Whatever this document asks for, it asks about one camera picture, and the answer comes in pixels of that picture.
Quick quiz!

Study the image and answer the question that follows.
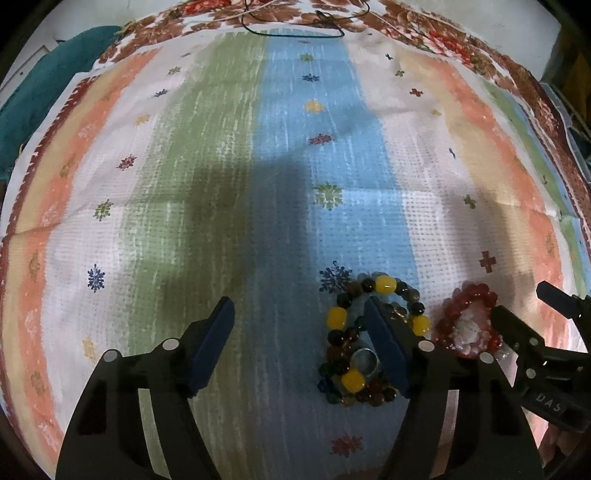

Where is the silver ring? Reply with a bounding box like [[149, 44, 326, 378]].
[[351, 348, 380, 376]]

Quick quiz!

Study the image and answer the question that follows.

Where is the yellow and dark beaded bracelet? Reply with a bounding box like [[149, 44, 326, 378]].
[[318, 273, 432, 409]]

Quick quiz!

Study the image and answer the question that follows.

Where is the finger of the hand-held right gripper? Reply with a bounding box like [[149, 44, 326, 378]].
[[489, 305, 546, 371], [536, 281, 591, 325]]

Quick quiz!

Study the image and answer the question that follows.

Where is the red beaded bracelet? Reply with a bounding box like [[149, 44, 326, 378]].
[[431, 281, 505, 360]]

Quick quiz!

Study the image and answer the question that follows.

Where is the striped colourful cloth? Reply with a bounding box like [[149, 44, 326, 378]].
[[0, 32, 591, 480]]

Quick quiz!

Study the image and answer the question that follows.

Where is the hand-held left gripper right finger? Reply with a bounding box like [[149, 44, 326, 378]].
[[364, 296, 546, 480]]

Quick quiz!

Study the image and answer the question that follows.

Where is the teal cloth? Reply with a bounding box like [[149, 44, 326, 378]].
[[0, 25, 126, 171]]

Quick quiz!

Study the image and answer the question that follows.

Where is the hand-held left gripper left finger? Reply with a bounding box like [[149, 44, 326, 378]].
[[55, 296, 235, 480]]

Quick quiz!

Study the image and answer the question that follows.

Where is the white beaded bracelet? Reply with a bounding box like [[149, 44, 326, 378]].
[[452, 314, 483, 347]]

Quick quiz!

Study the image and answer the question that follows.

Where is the black cable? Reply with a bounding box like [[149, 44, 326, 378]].
[[241, 0, 371, 40]]

